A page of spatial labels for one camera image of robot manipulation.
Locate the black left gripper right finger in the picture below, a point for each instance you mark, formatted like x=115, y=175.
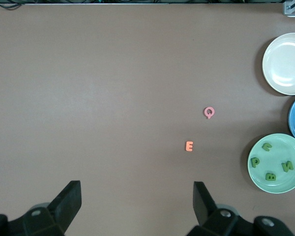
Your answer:
x=223, y=223

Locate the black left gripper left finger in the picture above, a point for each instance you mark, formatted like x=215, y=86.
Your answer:
x=39, y=221

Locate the green foam letter B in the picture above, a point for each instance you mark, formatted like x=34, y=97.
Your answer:
x=270, y=177

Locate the green foam letter P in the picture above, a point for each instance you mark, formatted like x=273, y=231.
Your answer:
x=253, y=164

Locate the green foam letter N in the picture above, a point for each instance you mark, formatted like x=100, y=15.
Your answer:
x=287, y=167

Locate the green foam letter U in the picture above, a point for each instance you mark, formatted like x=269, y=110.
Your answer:
x=268, y=146

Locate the green plate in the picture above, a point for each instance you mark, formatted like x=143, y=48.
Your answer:
x=275, y=159

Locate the orange foam letter E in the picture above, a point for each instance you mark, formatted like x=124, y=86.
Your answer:
x=187, y=146

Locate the pink foam letter Q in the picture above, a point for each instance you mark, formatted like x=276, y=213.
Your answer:
x=204, y=111

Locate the brown table cover mat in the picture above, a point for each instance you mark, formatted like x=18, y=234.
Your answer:
x=88, y=98

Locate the beige plate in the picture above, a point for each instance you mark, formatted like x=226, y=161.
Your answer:
x=285, y=64

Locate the aluminium camera post bracket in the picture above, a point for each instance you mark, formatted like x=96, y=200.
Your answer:
x=293, y=8

